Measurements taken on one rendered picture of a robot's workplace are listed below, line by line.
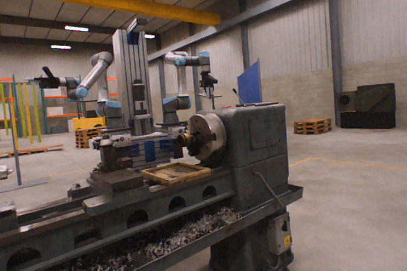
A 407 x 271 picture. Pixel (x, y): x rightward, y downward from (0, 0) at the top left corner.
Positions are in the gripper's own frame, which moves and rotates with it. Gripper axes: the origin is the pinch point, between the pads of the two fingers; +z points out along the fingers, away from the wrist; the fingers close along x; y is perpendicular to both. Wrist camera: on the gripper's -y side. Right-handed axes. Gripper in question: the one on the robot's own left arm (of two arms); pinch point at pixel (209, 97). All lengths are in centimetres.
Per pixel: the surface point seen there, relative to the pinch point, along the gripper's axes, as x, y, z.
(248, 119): -6.4, -31.5, 17.5
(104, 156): 84, -7, 29
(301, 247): -66, -28, 135
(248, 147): -3.9, -31.9, 36.8
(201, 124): 23.3, -17.4, 18.0
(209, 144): 23.3, -24.0, 30.9
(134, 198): 80, -35, 47
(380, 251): -103, -75, 135
